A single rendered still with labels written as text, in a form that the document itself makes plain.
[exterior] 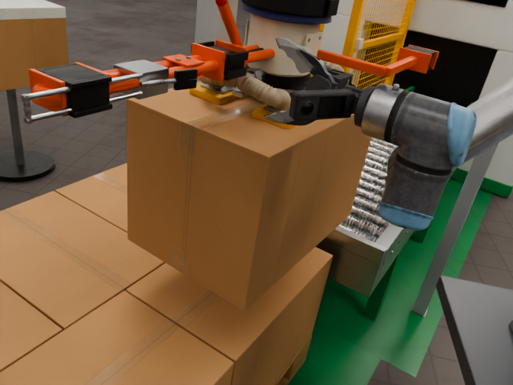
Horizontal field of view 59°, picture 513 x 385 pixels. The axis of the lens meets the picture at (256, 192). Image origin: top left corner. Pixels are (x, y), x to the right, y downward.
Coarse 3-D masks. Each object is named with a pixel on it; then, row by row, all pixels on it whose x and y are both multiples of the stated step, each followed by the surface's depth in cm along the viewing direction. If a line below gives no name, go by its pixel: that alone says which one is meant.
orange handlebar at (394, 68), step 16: (256, 48) 106; (160, 64) 82; (176, 64) 85; (192, 64) 82; (208, 64) 87; (352, 64) 107; (368, 64) 105; (400, 64) 109; (128, 80) 72; (48, 96) 62
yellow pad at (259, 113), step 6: (258, 108) 104; (264, 108) 104; (270, 108) 103; (252, 114) 104; (258, 114) 103; (264, 114) 102; (264, 120) 102; (282, 126) 100; (288, 126) 99; (294, 126) 102
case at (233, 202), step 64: (128, 128) 107; (192, 128) 95; (256, 128) 98; (320, 128) 103; (128, 192) 115; (192, 192) 102; (256, 192) 91; (320, 192) 117; (192, 256) 109; (256, 256) 99
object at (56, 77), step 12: (36, 72) 64; (48, 72) 64; (60, 72) 65; (72, 72) 66; (84, 72) 67; (96, 72) 67; (48, 84) 63; (60, 84) 62; (60, 96) 62; (48, 108) 65; (60, 108) 63
